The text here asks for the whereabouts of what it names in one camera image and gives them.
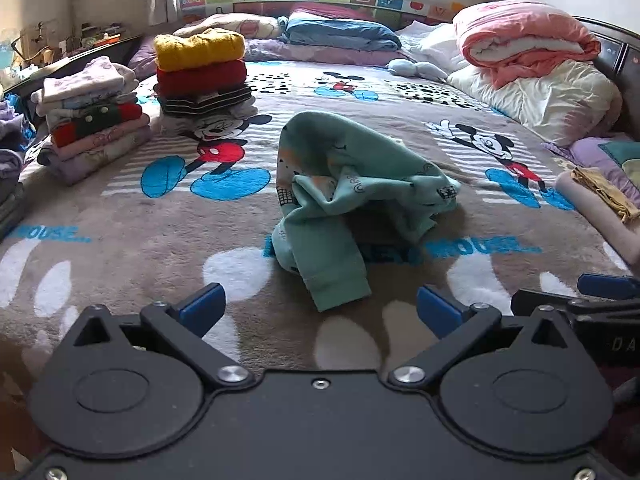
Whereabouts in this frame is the red folded sweater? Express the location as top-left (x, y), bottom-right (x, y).
top-left (156, 60), bottom-right (248, 97)

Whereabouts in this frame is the yellow folded sweater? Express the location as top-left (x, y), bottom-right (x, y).
top-left (153, 29), bottom-right (246, 73)

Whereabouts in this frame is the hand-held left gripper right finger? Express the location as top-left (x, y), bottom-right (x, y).
top-left (385, 285), bottom-right (572, 390)

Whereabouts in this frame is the purple quilt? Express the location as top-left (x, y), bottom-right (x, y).
top-left (542, 132), bottom-right (640, 201)

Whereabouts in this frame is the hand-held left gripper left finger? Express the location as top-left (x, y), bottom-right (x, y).
top-left (75, 282), bottom-right (256, 391)

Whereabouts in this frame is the pink quilt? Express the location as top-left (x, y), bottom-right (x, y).
top-left (452, 1), bottom-right (601, 88)

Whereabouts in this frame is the mustard yellow cloth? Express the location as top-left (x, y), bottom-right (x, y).
top-left (571, 166), bottom-right (640, 223)

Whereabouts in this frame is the beige folded cloth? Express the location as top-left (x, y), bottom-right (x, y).
top-left (555, 170), bottom-right (640, 266)

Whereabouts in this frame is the stack of folded children's clothes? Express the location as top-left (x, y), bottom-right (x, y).
top-left (31, 56), bottom-right (152, 186)

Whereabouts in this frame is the cartoon mouse printed blanket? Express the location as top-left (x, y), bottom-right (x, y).
top-left (0, 57), bottom-right (640, 381)

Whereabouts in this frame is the cream floral pillow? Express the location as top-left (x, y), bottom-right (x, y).
top-left (172, 14), bottom-right (283, 41)

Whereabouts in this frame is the teal printed sweatshirt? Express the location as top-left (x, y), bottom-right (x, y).
top-left (264, 111), bottom-right (462, 312)

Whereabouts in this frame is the white pillow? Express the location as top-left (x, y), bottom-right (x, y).
top-left (400, 22), bottom-right (471, 73)

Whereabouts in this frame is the dark wooden headboard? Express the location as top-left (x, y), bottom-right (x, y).
top-left (572, 16), bottom-right (640, 126)

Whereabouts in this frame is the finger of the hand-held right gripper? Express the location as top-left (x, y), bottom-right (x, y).
top-left (510, 289), bottom-right (596, 322)
top-left (577, 272), bottom-right (640, 301)

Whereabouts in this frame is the person's dark red clothing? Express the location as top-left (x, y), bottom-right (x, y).
top-left (597, 364), bottom-right (640, 411)

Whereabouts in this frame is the pile of purple clothes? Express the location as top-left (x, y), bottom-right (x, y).
top-left (0, 100), bottom-right (38, 211)

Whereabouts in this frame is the desk clutter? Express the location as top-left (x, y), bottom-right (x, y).
top-left (10, 20), bottom-right (126, 66)

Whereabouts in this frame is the blue folded blanket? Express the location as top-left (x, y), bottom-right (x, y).
top-left (280, 16), bottom-right (402, 52)

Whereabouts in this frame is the dark desk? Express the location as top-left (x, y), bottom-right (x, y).
top-left (0, 35), bottom-right (143, 106)

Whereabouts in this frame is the black striped folded garment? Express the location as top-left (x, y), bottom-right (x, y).
top-left (159, 85), bottom-right (255, 116)

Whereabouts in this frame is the grey plush toy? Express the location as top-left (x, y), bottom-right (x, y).
top-left (388, 58), bottom-right (448, 81)

